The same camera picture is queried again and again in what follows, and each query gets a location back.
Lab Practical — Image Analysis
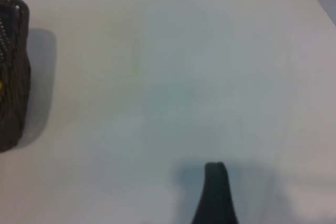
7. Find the dark brown wicker basket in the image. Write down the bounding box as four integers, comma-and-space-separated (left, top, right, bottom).
0, 0, 32, 153

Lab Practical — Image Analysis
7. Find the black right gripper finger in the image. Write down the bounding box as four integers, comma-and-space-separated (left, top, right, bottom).
190, 162, 239, 224

